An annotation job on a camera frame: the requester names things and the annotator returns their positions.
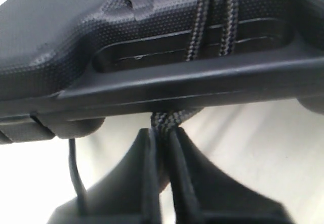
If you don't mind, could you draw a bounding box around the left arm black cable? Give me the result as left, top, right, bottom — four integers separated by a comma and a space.
67, 138, 88, 213

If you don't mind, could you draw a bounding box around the black plastic carry case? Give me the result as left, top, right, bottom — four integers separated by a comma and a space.
1, 0, 323, 144

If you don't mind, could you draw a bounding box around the black cord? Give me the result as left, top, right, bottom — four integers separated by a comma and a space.
149, 0, 240, 189

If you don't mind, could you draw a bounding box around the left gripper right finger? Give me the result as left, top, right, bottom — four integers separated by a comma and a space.
168, 128, 293, 223

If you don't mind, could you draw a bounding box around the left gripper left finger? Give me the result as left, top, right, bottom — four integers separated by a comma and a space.
48, 128, 162, 223

